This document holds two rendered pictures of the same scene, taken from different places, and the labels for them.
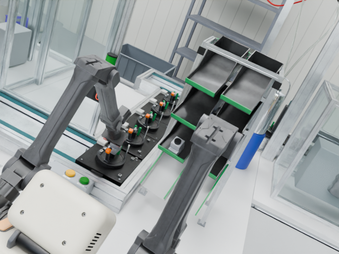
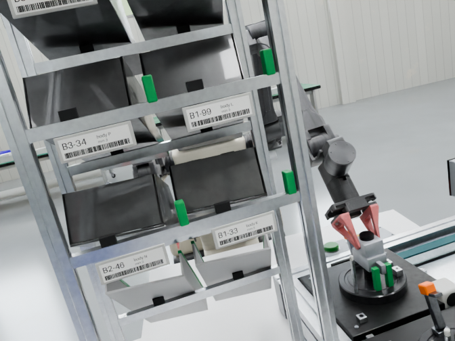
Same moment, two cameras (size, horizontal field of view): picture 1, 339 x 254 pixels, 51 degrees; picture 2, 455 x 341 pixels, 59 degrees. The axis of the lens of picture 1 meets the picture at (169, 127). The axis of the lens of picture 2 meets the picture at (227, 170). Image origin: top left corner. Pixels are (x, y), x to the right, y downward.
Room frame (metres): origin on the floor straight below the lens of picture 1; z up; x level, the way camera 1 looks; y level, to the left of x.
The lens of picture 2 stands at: (2.06, -0.29, 1.50)
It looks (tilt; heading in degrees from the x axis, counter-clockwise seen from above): 15 degrees down; 161
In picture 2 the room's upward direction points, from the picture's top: 12 degrees counter-clockwise
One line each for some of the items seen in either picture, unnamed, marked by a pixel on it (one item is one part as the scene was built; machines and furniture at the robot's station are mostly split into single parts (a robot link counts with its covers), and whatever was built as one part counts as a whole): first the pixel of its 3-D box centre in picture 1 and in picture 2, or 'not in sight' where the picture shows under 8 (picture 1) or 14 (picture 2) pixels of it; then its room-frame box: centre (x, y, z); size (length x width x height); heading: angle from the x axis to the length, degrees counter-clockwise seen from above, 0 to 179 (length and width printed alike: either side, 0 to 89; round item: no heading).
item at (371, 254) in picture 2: (116, 143); (370, 250); (1.43, 0.20, 1.06); 0.08 x 0.04 x 0.07; 171
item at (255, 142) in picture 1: (245, 146); not in sight; (2.12, -0.51, 0.99); 0.16 x 0.16 x 0.27
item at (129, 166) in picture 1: (109, 161); (372, 289); (1.42, 0.20, 0.96); 0.24 x 0.24 x 0.02; 82
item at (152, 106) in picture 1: (162, 107); not in sight; (2.16, 0.09, 1.01); 0.24 x 0.24 x 0.13; 82
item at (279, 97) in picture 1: (268, 104); not in sight; (2.12, -0.51, 1.32); 0.14 x 0.14 x 0.38
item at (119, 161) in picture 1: (110, 157); (372, 281); (1.42, 0.20, 0.98); 0.14 x 0.14 x 0.02
